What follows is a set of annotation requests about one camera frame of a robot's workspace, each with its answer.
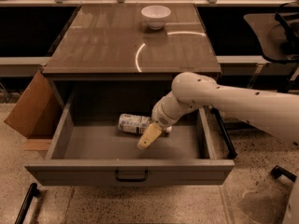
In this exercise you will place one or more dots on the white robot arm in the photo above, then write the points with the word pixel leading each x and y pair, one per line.
pixel 274 113

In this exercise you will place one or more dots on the black foot lower right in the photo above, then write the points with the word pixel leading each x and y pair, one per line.
pixel 278 171

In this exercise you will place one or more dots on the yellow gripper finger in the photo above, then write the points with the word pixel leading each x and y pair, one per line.
pixel 152 132

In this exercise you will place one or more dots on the white ceramic bowl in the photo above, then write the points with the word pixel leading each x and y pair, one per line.
pixel 156 16

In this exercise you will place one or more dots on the black drawer handle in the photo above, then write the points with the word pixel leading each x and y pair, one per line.
pixel 131 177

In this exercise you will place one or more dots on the clear plastic bottle white label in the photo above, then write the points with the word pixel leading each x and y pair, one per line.
pixel 136 124

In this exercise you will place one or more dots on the grey open top drawer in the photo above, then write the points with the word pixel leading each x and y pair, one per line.
pixel 88 148

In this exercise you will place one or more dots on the black bar lower left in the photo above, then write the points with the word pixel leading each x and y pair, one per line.
pixel 31 193

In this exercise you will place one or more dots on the brown cardboard box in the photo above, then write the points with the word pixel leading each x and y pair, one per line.
pixel 37 113

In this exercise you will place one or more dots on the grey rail left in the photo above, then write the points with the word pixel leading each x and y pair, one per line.
pixel 21 66

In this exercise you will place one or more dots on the black metal stand base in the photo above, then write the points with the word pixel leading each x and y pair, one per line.
pixel 232 126

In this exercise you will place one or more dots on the grey cabinet with glossy top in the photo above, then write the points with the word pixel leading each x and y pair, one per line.
pixel 110 55

